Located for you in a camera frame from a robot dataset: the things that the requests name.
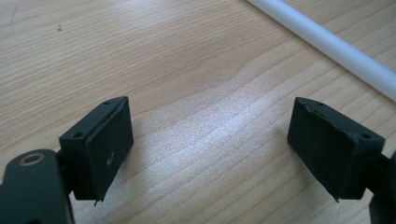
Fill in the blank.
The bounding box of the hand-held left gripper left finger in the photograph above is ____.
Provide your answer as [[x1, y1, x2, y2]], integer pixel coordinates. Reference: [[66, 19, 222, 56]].
[[58, 95, 135, 207]]

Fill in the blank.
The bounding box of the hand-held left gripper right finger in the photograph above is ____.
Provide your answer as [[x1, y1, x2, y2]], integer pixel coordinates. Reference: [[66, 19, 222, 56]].
[[286, 96, 386, 203]]

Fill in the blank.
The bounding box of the white plastic tube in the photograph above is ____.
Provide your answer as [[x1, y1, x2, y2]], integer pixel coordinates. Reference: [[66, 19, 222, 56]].
[[246, 0, 396, 104]]

